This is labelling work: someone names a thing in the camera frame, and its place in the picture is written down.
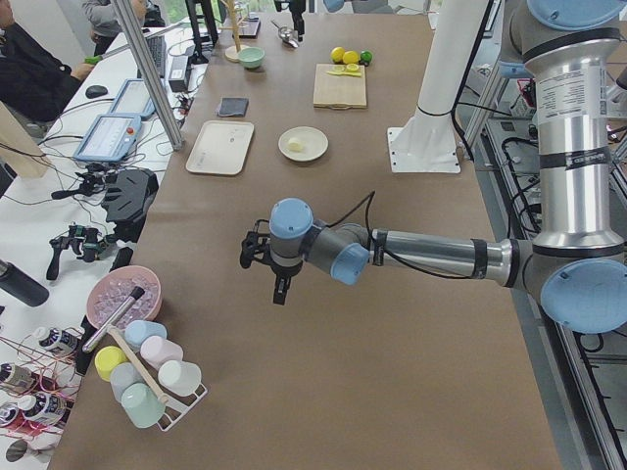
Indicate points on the yellow plastic knife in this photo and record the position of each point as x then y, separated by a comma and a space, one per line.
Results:
344, 73

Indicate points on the green bowl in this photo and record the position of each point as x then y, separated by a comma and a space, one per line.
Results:
251, 58

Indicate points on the teach pendant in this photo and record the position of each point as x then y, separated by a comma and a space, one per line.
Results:
133, 98
109, 138

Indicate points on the pink bowl with ice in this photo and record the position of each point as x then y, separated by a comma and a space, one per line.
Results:
109, 293

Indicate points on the grey folded cloth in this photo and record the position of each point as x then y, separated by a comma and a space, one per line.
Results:
232, 107

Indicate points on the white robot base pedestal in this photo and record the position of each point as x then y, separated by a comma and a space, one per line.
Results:
427, 142

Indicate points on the seated person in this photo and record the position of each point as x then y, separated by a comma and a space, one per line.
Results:
34, 82

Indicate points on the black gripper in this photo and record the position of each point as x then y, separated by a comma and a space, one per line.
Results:
297, 10
282, 272

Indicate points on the upper whole lemon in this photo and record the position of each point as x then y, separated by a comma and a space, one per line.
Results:
351, 57

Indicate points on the beige round plate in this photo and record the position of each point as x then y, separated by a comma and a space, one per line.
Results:
314, 140

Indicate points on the mint green cup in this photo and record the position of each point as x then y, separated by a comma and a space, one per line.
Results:
142, 406

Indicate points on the metal muddler black tip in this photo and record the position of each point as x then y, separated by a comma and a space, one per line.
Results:
136, 294

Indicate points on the aluminium frame post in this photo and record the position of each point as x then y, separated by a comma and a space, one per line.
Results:
143, 59

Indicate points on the white cup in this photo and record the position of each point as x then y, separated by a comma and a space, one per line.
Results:
181, 377

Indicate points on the whole lemon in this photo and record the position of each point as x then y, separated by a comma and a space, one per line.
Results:
351, 57
337, 55

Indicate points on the metal ice scoop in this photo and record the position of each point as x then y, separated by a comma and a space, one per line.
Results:
287, 35

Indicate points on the yellow cup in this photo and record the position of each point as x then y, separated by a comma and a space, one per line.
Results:
107, 359

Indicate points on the grey cup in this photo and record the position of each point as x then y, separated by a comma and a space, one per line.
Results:
122, 377

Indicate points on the pink cup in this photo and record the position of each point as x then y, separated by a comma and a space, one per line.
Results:
156, 351

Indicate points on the blue cup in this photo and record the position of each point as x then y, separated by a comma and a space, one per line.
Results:
138, 331

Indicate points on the green lime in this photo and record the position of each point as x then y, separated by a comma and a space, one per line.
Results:
366, 57

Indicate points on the cream rabbit tray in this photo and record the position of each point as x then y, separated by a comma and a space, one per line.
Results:
221, 147

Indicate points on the wooden cup tree stand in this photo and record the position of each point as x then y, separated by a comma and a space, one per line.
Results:
231, 28

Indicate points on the wooden cutting board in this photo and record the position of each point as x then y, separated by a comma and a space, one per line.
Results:
338, 92

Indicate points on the far teach pendant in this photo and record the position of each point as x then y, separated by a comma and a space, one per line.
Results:
133, 98

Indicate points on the lower whole lemon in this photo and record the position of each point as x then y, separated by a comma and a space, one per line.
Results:
337, 55

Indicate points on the near teach pendant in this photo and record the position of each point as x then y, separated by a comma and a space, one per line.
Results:
109, 138

